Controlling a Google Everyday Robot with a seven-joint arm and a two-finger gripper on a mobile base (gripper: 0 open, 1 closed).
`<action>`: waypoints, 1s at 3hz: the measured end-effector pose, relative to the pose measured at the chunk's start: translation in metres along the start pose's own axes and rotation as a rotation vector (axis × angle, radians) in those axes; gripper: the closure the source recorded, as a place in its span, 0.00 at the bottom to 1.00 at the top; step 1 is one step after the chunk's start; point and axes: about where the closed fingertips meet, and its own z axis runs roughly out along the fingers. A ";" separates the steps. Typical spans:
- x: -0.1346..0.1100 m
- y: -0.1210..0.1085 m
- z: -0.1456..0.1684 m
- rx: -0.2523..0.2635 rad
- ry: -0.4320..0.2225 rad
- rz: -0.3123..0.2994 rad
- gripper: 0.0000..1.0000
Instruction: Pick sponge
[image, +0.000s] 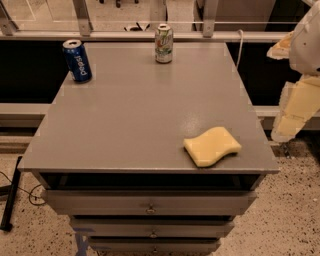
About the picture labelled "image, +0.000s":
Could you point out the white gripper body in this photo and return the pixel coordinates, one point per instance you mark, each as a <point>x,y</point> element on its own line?
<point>306,50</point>

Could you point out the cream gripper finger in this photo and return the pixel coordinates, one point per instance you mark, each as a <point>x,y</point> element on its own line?
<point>281,49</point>
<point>298,103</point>

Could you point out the yellow wavy sponge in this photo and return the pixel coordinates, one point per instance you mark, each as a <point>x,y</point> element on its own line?
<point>212,145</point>

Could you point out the white green soda can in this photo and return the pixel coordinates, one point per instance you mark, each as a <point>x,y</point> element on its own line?
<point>163,43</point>

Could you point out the grey drawer cabinet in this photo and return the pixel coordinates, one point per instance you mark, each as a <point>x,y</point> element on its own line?
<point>124,129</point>

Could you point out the blue pepsi can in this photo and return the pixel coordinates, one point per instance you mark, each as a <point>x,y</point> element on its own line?
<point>77,60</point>

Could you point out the top grey drawer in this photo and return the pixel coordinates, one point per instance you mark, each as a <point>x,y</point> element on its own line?
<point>149,203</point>

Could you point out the grey drawer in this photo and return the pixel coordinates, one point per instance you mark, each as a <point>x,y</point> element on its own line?
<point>149,203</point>
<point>154,245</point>
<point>153,228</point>

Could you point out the middle grey drawer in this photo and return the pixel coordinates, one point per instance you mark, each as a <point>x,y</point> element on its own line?
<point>153,228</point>

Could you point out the bottom grey drawer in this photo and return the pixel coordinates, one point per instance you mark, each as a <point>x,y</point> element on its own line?
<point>154,245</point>

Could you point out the black bar on floor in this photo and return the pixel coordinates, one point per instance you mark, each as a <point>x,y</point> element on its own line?
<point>10,191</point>

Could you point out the metal railing frame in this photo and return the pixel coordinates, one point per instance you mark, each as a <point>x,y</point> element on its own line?
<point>136,20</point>

